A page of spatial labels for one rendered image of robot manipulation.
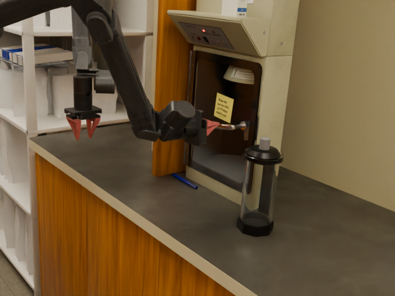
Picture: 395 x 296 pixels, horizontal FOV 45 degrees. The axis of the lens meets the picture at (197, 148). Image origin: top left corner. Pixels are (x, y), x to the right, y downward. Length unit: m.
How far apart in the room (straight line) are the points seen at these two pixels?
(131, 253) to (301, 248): 0.56
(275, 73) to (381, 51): 0.40
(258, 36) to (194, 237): 0.57
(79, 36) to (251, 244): 0.81
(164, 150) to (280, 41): 0.57
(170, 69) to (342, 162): 0.69
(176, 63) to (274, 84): 0.38
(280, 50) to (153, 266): 0.74
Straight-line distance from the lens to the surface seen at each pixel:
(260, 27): 1.31
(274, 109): 1.42
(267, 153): 1.25
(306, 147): 1.83
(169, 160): 1.68
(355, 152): 1.72
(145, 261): 1.50
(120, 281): 1.69
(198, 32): 1.45
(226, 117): 1.46
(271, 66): 1.37
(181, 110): 1.23
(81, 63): 1.51
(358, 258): 1.32
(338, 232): 1.44
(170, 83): 1.60
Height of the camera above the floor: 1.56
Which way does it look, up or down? 18 degrees down
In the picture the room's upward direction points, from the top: 4 degrees clockwise
